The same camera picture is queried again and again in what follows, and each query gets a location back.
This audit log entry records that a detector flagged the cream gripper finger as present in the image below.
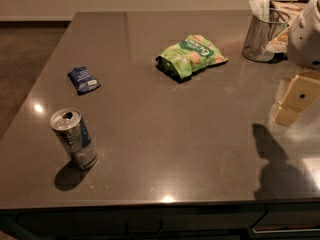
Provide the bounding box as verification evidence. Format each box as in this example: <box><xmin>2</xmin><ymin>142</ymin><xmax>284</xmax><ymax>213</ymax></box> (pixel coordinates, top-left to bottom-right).
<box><xmin>271</xmin><ymin>74</ymin><xmax>320</xmax><ymax>126</ymax></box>

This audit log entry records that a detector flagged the silver blue redbull can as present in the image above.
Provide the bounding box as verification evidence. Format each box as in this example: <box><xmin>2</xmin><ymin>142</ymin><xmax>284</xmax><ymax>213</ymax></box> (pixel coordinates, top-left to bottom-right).
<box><xmin>50</xmin><ymin>108</ymin><xmax>97</xmax><ymax>170</ymax></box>

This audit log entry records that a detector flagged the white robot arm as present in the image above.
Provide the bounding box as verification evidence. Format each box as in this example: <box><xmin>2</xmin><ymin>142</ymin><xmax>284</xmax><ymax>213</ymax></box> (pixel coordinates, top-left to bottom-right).
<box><xmin>270</xmin><ymin>0</ymin><xmax>320</xmax><ymax>126</ymax></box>

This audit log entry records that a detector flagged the green rice chip bag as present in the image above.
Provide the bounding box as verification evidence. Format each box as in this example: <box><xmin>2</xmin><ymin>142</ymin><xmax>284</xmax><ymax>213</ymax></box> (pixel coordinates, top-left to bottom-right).
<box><xmin>156</xmin><ymin>35</ymin><xmax>228</xmax><ymax>80</ymax></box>

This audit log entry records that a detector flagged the metal mesh cup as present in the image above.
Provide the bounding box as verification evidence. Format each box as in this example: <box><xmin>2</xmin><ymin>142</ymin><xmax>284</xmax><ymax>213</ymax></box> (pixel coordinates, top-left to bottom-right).
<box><xmin>242</xmin><ymin>8</ymin><xmax>290</xmax><ymax>63</ymax></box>

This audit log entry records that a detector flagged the white napkin in cup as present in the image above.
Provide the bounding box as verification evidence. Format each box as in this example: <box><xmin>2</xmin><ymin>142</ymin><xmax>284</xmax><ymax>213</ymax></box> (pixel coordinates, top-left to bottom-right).
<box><xmin>249</xmin><ymin>0</ymin><xmax>270</xmax><ymax>21</ymax></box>

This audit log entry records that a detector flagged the small blue snack packet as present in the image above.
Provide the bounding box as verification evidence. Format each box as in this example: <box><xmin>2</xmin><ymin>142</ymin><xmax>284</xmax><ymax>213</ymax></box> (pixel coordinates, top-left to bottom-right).
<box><xmin>68</xmin><ymin>66</ymin><xmax>101</xmax><ymax>95</ymax></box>

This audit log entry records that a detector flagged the wooden tray with black frame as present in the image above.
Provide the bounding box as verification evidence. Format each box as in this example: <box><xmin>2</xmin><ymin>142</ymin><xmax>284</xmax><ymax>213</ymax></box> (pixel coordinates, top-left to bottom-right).
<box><xmin>266</xmin><ymin>0</ymin><xmax>310</xmax><ymax>53</ymax></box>

